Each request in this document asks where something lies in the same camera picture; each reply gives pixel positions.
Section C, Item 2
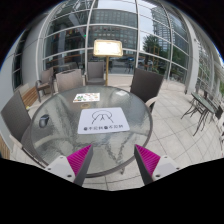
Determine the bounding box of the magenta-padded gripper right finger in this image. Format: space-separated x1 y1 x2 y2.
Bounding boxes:
133 143 181 186

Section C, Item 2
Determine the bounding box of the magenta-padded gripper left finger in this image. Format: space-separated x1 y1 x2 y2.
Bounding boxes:
44 144 95 187

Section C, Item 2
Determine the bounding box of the black computer mouse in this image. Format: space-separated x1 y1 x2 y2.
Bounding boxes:
38 114 51 129

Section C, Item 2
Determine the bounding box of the white printed mouse pad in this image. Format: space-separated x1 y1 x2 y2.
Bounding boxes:
77 107 131 135

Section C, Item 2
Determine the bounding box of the colourful laminated menu card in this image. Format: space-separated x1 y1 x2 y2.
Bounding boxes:
72 92 101 103

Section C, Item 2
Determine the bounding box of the wooden slat bench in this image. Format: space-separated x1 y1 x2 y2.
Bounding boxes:
19 84 39 109
0 133 12 160

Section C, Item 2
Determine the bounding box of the brown wicker chair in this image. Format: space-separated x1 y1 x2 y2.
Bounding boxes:
34 66 55 103
85 61 107 86
54 68 84 94
0 90 47 168
129 67 165 114

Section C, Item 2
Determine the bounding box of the green metal table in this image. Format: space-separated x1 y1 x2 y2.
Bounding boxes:
181 91 218 136

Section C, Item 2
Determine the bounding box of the wooden menu board stand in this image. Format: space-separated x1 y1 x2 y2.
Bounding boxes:
92 39 124 87

